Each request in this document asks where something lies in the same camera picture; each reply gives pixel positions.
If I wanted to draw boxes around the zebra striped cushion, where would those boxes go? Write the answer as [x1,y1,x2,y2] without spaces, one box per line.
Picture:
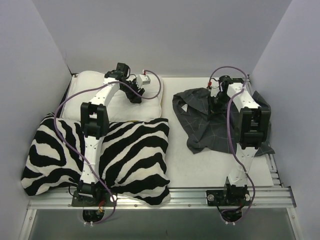
[21,112,172,206]

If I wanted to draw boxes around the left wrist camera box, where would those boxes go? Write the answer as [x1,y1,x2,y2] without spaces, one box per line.
[136,74,151,87]

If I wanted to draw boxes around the dark grey checked pillowcase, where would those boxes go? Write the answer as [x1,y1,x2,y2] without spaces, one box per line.
[172,87,276,157]

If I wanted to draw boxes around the white pillow with yellow edge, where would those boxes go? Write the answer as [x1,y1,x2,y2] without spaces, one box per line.
[61,70,164,122]

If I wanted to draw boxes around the aluminium rail frame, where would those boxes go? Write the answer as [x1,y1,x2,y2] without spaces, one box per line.
[18,72,298,240]

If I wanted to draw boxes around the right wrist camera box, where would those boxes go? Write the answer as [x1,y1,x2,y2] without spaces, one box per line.
[210,86,220,98]

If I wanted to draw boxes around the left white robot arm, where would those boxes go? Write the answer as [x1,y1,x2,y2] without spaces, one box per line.
[77,63,151,206]

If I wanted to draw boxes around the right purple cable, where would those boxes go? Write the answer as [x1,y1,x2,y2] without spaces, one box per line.
[209,65,256,223]

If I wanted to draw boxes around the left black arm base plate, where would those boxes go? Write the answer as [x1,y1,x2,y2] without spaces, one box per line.
[71,190,114,207]

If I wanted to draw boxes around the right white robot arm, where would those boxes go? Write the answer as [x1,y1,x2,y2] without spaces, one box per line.
[208,75,271,205]

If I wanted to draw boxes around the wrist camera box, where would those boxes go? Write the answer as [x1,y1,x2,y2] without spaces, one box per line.
[210,86,220,98]
[136,74,151,87]

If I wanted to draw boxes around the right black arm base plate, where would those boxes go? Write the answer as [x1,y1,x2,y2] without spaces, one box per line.
[206,190,251,207]

